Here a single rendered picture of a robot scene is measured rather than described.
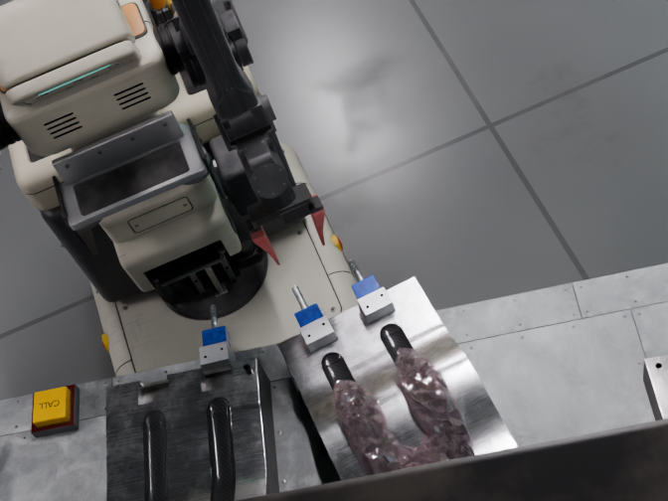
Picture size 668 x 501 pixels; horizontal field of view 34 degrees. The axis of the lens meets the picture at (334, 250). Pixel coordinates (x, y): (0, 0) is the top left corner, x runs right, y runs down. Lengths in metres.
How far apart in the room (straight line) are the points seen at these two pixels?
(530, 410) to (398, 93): 1.66
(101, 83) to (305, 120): 1.52
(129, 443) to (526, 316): 0.69
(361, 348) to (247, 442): 0.24
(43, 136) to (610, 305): 0.98
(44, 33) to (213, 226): 0.57
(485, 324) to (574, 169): 1.23
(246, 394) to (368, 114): 1.60
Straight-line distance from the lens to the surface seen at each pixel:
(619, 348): 1.81
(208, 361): 1.85
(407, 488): 0.43
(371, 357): 1.77
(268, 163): 1.57
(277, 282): 2.59
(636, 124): 3.10
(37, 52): 1.69
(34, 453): 1.96
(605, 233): 2.88
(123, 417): 1.81
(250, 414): 1.74
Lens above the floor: 2.40
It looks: 55 degrees down
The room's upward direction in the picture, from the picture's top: 21 degrees counter-clockwise
